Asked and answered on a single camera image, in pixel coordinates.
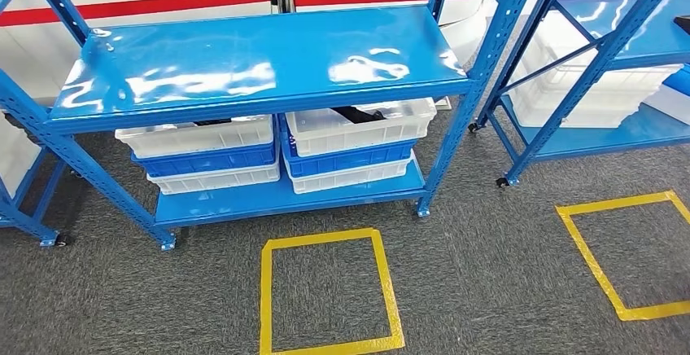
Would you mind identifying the small black plastic piece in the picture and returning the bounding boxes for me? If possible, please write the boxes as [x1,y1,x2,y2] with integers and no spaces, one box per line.
[330,105,387,125]

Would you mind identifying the yellow floor tape square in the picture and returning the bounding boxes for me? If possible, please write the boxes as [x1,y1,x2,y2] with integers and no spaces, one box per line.
[259,227,406,355]

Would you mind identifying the blue metal shelf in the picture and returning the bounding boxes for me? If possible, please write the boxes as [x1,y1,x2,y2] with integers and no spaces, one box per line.
[467,0,690,189]
[0,0,71,248]
[0,0,545,251]

